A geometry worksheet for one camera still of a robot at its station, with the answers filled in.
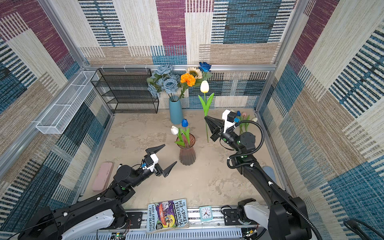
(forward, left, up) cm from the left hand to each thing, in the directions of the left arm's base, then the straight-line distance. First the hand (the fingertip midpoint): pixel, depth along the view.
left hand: (169, 151), depth 67 cm
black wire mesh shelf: (+55, +36, -8) cm, 66 cm away
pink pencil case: (-1, +40, -25) cm, 47 cm away
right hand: (+10, -16, +10) cm, 21 cm away
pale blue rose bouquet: (+43, +7, +7) cm, 44 cm away
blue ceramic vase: (+39, +1, -14) cm, 42 cm away
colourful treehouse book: (-21, +2, -25) cm, 32 cm away
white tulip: (+11, -2, 0) cm, 11 cm away
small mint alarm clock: (-20, -17, -25) cm, 37 cm away
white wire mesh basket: (+13, +53, +6) cm, 55 cm away
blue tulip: (+14, -7, +3) cm, 15 cm away
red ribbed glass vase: (+12, -7, -27) cm, 31 cm away
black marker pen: (+6, +33, -26) cm, 43 cm away
